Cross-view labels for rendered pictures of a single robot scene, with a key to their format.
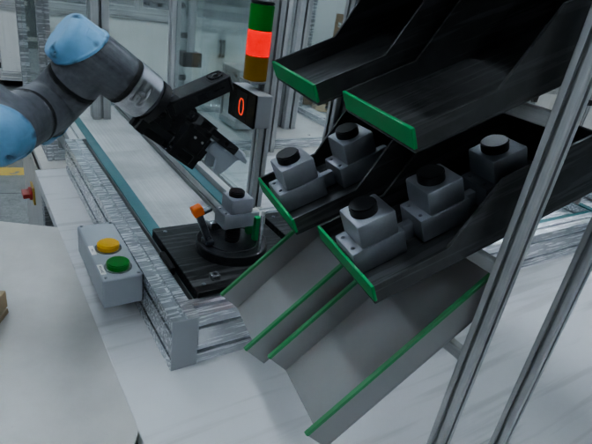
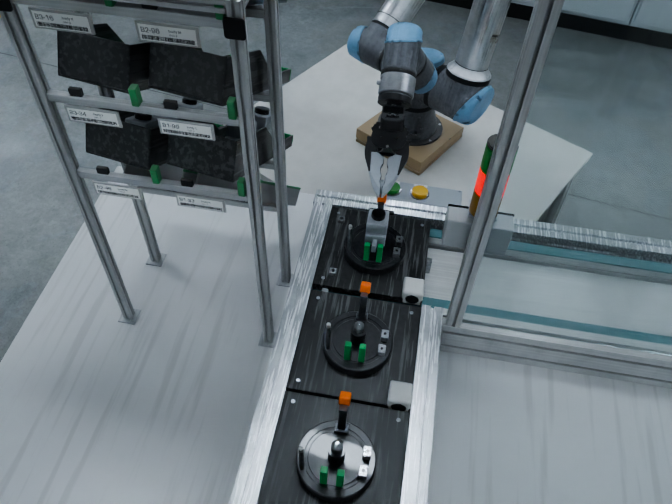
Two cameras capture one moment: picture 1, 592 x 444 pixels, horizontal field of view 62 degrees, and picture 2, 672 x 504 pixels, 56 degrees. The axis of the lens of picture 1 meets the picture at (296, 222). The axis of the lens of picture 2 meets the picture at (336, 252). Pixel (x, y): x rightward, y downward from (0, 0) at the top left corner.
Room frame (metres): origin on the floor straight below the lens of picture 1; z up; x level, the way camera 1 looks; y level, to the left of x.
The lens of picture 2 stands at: (1.45, -0.61, 2.06)
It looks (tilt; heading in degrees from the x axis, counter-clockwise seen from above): 50 degrees down; 135
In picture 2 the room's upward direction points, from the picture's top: 2 degrees clockwise
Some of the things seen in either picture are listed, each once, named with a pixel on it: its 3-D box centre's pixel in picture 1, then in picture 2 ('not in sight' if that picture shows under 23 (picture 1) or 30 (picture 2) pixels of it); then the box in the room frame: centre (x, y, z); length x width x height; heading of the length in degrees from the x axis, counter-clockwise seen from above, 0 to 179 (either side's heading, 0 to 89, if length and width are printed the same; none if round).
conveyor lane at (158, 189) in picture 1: (186, 209); (501, 295); (1.11, 0.28, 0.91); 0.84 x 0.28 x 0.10; 36
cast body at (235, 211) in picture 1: (240, 206); (376, 227); (0.87, 0.11, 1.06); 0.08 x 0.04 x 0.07; 126
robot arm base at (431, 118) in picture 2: not in sight; (412, 111); (0.56, 0.59, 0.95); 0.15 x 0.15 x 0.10
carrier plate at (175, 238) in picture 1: (230, 251); (374, 253); (0.86, 0.12, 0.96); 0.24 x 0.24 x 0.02; 36
